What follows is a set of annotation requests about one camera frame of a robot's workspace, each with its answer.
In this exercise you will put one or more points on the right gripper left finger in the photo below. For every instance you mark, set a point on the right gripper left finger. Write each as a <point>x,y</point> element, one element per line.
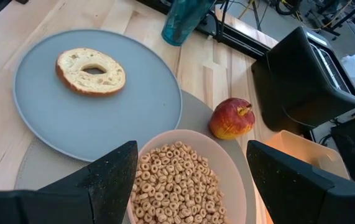
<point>102,193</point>

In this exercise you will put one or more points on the teal faceted plastic cup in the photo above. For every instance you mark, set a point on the teal faceted plastic cup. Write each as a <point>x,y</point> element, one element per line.
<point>183,21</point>

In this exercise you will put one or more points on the grey round plate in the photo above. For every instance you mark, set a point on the grey round plate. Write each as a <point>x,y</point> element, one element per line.
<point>102,118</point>

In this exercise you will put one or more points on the red yellow apple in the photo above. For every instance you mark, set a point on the red yellow apple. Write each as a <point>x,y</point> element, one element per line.
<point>231,119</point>

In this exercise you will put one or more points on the grey round placemat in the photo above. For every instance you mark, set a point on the grey round placemat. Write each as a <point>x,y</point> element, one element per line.
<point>196,124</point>

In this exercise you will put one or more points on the black toaster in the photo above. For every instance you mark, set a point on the black toaster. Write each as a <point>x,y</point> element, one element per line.
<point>298,81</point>

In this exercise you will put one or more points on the pink bowl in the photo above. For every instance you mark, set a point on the pink bowl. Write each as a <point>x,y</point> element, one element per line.
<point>224,161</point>

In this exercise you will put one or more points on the bagel half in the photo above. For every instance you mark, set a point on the bagel half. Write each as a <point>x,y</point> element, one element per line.
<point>74,79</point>

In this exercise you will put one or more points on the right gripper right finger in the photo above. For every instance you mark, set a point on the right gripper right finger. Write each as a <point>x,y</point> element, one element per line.
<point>289,193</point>

